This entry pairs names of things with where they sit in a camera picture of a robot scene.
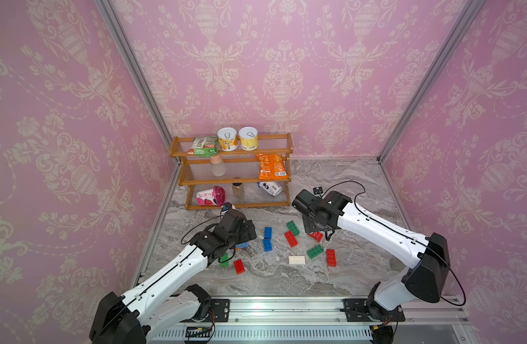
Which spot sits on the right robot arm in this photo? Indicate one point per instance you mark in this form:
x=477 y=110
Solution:
x=426 y=258

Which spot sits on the red brick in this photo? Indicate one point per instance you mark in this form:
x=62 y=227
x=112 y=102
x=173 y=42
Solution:
x=239 y=267
x=291 y=239
x=331 y=258
x=318 y=236

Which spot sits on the clear plastic bottle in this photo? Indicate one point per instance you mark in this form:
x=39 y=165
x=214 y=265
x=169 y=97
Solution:
x=218 y=165

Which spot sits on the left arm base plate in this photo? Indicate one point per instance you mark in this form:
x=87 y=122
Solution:
x=217 y=310

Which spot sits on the wooden three-tier shelf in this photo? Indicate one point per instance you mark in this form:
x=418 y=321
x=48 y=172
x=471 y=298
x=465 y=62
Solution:
x=242 y=166

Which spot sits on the green white snack packet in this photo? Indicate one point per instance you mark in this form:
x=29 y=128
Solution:
x=204 y=146

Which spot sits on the red brick far right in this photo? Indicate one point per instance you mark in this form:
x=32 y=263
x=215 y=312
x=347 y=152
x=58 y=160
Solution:
x=331 y=258

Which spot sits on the white black lying can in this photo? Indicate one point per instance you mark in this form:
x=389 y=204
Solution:
x=271 y=187

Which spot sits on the green brick upper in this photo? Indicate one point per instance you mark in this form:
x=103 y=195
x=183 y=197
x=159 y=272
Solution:
x=293 y=228

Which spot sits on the small brown jar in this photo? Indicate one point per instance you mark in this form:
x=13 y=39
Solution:
x=238 y=190

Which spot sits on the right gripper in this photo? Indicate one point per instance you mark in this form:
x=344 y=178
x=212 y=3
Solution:
x=309 y=225

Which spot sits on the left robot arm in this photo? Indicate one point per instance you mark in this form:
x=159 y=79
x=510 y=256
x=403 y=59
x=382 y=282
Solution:
x=141 y=313

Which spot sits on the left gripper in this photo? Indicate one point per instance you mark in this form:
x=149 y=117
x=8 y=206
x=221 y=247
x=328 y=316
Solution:
x=247 y=235

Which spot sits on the red brick lower left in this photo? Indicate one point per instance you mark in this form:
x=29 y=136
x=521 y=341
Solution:
x=239 y=267

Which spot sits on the dark blue brick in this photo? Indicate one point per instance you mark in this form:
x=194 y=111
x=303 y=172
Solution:
x=267 y=244
x=268 y=232

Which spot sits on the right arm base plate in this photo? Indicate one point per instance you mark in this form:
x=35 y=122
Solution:
x=361 y=310

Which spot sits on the orange chip bag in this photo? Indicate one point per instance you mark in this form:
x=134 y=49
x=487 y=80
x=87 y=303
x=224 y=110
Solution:
x=271 y=167

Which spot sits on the green brick lower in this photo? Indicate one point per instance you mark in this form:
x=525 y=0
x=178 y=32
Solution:
x=314 y=252

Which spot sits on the left yellow noodle cup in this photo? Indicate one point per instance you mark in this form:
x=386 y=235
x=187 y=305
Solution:
x=227 y=138

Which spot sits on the small green brick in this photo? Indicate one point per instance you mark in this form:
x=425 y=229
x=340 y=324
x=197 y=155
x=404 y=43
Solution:
x=224 y=260

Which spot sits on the white brick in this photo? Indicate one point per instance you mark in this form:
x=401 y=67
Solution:
x=297 y=260

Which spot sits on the pink lying cup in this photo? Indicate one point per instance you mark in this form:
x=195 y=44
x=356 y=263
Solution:
x=215 y=196

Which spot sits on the aluminium front rail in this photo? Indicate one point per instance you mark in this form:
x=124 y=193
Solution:
x=318 y=319

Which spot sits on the red brick centre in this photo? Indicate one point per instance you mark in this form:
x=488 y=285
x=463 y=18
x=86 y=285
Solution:
x=291 y=239

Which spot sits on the yellow noodle cup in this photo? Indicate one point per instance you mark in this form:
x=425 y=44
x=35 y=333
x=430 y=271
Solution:
x=248 y=138
x=227 y=138

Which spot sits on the red brick upper right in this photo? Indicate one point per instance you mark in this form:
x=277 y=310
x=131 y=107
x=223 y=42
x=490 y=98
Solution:
x=318 y=236

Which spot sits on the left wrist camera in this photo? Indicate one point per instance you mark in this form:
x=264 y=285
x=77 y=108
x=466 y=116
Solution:
x=226 y=207

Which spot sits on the right yellow noodle cup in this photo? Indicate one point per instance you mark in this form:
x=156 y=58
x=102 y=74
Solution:
x=248 y=138

